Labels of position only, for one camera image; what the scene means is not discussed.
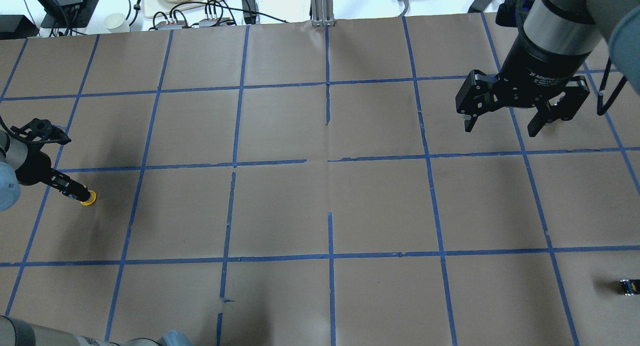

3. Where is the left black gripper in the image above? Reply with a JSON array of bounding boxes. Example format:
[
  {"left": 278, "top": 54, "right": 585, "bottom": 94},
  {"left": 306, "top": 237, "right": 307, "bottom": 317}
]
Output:
[{"left": 15, "top": 146, "right": 89, "bottom": 201}]

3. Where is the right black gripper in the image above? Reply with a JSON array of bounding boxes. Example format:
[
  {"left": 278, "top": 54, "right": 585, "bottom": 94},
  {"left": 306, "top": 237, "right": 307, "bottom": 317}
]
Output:
[{"left": 455, "top": 33, "right": 590, "bottom": 137}]

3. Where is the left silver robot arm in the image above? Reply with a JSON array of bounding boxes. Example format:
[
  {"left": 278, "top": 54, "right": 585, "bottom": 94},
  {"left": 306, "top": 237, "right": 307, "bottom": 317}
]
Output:
[{"left": 0, "top": 131, "right": 98, "bottom": 211}]

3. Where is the black power adapter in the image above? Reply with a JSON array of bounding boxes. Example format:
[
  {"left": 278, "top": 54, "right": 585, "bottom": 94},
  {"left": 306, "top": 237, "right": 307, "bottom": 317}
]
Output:
[{"left": 467, "top": 0, "right": 493, "bottom": 14}]

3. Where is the white paper cup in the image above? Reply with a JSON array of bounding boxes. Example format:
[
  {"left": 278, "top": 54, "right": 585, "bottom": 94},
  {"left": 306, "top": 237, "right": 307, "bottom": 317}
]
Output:
[{"left": 103, "top": 12, "right": 130, "bottom": 34}]

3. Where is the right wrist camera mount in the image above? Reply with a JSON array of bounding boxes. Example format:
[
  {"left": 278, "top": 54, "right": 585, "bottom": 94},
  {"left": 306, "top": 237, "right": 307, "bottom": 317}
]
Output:
[{"left": 494, "top": 0, "right": 535, "bottom": 29}]

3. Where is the aluminium frame post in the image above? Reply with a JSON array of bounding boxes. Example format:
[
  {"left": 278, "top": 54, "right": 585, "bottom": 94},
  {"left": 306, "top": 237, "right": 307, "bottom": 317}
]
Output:
[{"left": 310, "top": 0, "right": 336, "bottom": 28}]

